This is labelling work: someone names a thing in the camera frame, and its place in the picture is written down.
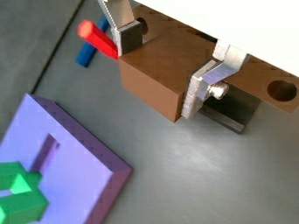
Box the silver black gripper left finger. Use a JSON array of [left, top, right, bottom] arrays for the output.
[[97, 0, 142, 56]]

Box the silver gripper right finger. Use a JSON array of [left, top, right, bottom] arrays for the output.
[[181, 39, 248, 118]]

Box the brown T-shaped block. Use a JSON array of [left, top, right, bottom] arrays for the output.
[[118, 6, 299, 122]]

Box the black angle fixture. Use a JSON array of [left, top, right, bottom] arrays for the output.
[[200, 86, 260, 134]]

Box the red stepped peg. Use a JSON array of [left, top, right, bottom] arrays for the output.
[[77, 20, 117, 60]]

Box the blue stepped peg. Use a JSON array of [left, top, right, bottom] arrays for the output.
[[76, 17, 108, 67]]

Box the purple base block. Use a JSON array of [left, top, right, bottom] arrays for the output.
[[0, 94, 132, 224]]

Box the green U-shaped block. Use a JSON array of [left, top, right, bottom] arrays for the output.
[[0, 162, 49, 224]]

